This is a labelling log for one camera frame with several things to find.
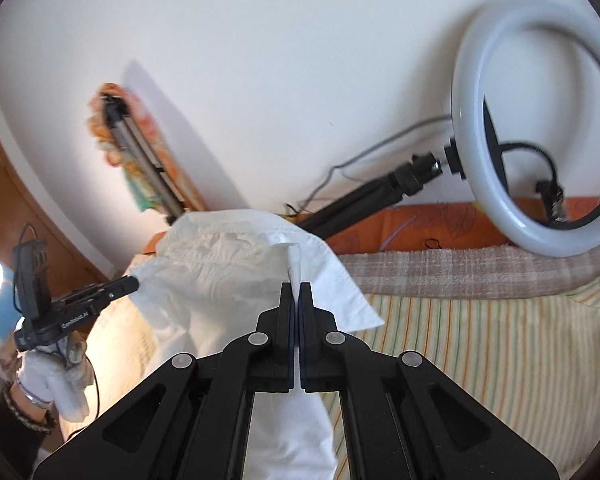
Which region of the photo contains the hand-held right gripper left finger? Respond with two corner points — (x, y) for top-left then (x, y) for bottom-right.
(32, 282), (299, 480)

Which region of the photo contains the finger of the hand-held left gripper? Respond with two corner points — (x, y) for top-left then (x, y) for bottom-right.
(54, 275), (141, 313)

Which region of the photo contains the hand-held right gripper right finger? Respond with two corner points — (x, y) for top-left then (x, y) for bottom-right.
(298, 282), (568, 480)

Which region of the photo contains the white garment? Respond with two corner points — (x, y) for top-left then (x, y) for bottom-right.
(127, 208), (386, 480)

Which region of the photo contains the person's left forearm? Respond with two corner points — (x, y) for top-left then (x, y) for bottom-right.
(0, 345), (61, 466)

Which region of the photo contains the person's left hand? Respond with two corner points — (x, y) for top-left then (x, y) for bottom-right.
(19, 342), (93, 423)

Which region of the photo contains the light blue board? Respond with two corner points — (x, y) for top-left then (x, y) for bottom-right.
(0, 266), (23, 342)

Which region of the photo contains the brown wooden wardrobe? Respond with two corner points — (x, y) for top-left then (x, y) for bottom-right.
(0, 95), (116, 291)

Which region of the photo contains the colourful floral cloth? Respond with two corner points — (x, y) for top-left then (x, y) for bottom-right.
(85, 82), (191, 213)

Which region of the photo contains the silver bangle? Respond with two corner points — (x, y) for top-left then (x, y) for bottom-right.
(14, 377), (55, 410)

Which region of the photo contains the orange wooden board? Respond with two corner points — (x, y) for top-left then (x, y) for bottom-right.
(130, 100), (208, 212)

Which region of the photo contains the pink checked blanket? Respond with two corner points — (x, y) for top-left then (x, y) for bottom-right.
(337, 244), (600, 306)

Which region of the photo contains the yellow striped blanket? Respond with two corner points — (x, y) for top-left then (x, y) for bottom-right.
(60, 269), (600, 480)

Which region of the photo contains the black phone holder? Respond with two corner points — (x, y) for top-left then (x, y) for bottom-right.
(482, 95), (566, 226)

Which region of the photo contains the black ring light stand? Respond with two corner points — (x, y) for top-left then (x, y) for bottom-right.
(285, 147), (468, 241)

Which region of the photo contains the dark braided bracelet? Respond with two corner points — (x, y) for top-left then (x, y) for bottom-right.
(1, 382), (57, 432)

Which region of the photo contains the grey ring light cable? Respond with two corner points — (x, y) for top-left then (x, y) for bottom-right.
(287, 114), (456, 218)

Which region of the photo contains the white ring light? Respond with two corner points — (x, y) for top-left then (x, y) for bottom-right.
(451, 0), (600, 260)

